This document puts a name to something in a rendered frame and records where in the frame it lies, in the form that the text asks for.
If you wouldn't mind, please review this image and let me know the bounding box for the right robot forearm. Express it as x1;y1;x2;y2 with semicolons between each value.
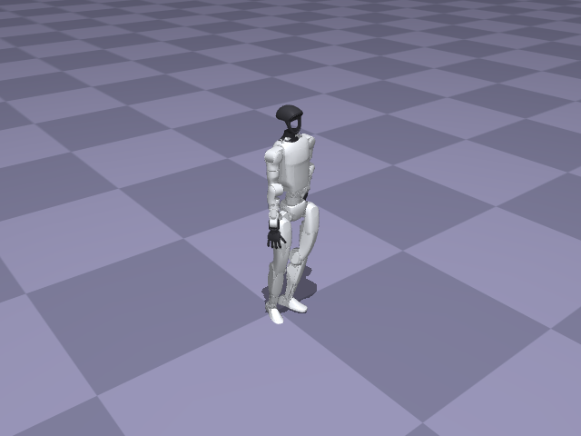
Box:
267;186;280;228

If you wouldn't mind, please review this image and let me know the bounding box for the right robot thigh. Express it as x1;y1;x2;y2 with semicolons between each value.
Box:
273;211;291;277

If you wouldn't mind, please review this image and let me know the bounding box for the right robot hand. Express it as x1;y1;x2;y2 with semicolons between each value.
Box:
267;219;286;249

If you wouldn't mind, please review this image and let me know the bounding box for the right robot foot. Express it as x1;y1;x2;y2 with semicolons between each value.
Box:
265;301;283;324

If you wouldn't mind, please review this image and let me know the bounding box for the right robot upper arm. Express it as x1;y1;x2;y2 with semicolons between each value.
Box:
264;146;283;197

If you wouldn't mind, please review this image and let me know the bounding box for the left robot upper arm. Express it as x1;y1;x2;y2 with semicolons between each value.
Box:
302;134;315;176

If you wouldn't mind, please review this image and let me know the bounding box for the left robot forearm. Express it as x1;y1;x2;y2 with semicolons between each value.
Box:
300;175;312;199

